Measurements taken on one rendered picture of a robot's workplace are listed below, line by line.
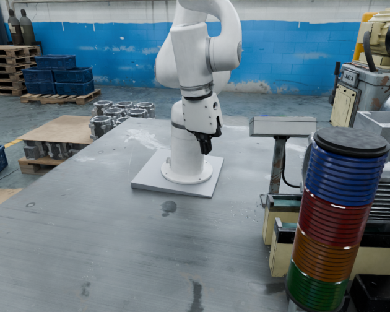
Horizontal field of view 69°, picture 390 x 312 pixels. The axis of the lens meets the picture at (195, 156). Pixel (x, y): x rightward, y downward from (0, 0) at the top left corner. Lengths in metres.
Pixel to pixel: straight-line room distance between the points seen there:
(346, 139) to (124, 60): 6.67
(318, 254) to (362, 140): 0.12
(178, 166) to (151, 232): 0.28
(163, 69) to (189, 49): 0.22
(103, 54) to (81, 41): 0.56
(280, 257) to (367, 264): 0.18
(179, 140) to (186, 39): 0.38
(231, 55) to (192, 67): 0.09
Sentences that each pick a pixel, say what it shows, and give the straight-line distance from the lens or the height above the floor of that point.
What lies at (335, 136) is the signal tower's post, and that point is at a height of 1.22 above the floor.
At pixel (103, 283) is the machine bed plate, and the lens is 0.70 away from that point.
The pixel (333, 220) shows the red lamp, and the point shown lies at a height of 1.15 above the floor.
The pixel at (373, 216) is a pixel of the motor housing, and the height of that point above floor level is 0.98.
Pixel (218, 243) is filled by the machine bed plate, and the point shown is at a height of 0.80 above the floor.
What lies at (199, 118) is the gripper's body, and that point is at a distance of 0.73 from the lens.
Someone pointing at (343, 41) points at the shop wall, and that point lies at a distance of 6.25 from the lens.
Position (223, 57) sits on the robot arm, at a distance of 0.66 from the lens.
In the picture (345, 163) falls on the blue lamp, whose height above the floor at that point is 1.20.
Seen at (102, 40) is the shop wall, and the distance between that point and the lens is 7.06.
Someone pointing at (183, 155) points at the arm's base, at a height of 0.91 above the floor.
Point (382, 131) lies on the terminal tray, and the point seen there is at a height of 1.14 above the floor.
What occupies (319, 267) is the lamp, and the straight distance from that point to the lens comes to 0.32.
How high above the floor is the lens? 1.31
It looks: 25 degrees down
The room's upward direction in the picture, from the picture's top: straight up
